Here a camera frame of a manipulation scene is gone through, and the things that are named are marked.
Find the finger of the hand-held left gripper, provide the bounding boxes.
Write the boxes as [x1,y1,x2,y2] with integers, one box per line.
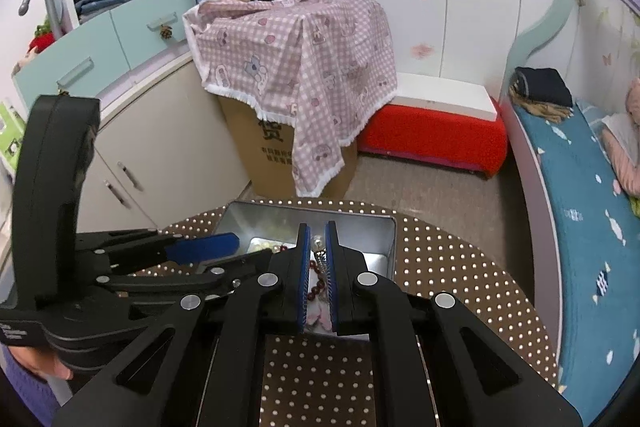
[75,229,240,269]
[100,252,274,304]

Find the green package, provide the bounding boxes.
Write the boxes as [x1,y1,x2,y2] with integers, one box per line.
[0,102,26,158]

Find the tan folded garment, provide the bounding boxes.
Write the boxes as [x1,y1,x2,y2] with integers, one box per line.
[520,99,571,124]

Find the folded dark clothes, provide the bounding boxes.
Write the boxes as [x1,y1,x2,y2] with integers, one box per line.
[512,67,573,108]

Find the red strawberry plush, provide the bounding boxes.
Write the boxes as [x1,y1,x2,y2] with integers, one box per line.
[27,19,56,54]

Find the teal drawer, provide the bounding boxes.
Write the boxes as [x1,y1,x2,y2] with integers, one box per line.
[12,14,131,100]
[110,0,201,72]

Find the red upholstered bench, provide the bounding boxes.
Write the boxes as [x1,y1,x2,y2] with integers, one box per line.
[357,97,508,180]

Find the dark red bead bracelet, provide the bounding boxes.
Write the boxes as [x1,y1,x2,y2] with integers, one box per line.
[279,243,327,305]

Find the pink checked cloth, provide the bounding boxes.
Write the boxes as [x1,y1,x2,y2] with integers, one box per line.
[182,0,399,198]

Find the person's left hand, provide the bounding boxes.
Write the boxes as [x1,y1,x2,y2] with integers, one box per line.
[10,346,74,381]

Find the grey metal tin box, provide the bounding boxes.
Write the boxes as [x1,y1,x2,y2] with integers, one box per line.
[207,201,397,337]

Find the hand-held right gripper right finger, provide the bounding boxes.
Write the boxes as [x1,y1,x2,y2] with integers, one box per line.
[325,219,586,427]

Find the silver pearl ornament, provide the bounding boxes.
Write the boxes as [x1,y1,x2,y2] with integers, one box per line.
[311,234,329,303]

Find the green and pink plush pillow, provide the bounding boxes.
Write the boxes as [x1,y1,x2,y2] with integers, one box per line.
[600,77,640,218]

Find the pink bow hair clip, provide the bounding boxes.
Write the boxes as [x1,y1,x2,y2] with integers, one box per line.
[306,306,334,334]

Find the cardboard box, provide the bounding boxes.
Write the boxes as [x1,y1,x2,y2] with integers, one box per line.
[217,94,358,200]

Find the person's left forearm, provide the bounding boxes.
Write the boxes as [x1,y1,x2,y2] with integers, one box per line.
[0,344,63,427]

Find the white board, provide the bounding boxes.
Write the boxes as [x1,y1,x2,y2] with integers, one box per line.
[392,73,501,120]

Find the blue patterned bed sheet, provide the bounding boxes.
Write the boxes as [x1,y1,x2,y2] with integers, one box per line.
[510,99,640,423]

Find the brown polka dot tablecloth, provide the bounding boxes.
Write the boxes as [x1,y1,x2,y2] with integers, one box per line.
[162,199,558,427]

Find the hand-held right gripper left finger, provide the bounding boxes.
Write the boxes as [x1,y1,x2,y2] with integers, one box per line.
[50,222,312,427]

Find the cream cabinet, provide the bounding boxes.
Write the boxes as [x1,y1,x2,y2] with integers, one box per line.
[75,57,251,233]

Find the white pillow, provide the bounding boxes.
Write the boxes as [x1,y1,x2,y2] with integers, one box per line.
[602,114,632,144]

